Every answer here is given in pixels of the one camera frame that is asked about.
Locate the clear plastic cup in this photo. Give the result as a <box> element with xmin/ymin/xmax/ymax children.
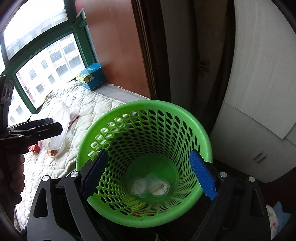
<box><xmin>38</xmin><ymin>100</ymin><xmax>70</xmax><ymax>158</ymax></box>

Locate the blue cloth on floor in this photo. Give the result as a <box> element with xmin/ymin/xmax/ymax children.
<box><xmin>273</xmin><ymin>201</ymin><xmax>292</xmax><ymax>233</ymax></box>

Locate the green plastic mesh trash basket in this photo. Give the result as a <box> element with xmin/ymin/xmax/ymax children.
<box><xmin>76</xmin><ymin>100</ymin><xmax>212</xmax><ymax>228</ymax></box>

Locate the person's left hand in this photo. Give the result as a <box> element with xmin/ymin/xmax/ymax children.
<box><xmin>1</xmin><ymin>154</ymin><xmax>25</xmax><ymax>205</ymax></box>

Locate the white cabinet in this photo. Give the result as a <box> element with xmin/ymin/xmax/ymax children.
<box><xmin>210</xmin><ymin>1</ymin><xmax>295</xmax><ymax>182</ymax></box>

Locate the white quilted mattress pad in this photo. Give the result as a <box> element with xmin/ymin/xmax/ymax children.
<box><xmin>16</xmin><ymin>83</ymin><xmax>124</xmax><ymax>228</ymax></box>

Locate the clear cup in basket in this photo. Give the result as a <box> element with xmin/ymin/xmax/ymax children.
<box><xmin>127</xmin><ymin>173</ymin><xmax>170</xmax><ymax>198</ymax></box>

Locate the brown wooden panel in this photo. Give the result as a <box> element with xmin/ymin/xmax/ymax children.
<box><xmin>75</xmin><ymin>1</ymin><xmax>151</xmax><ymax>98</ymax></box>

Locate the blue yellow tissue box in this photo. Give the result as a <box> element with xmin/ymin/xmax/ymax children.
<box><xmin>75</xmin><ymin>63</ymin><xmax>106</xmax><ymax>90</ymax></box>

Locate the green window frame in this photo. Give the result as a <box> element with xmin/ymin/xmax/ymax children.
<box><xmin>1</xmin><ymin>1</ymin><xmax>96</xmax><ymax>114</ymax></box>

